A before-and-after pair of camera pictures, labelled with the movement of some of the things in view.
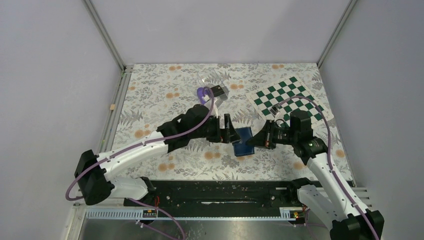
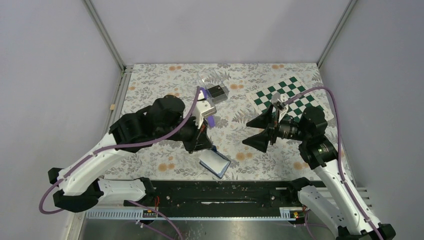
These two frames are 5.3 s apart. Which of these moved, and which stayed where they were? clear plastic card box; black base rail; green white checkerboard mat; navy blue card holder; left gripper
Moved: navy blue card holder; left gripper
Stayed: clear plastic card box; black base rail; green white checkerboard mat
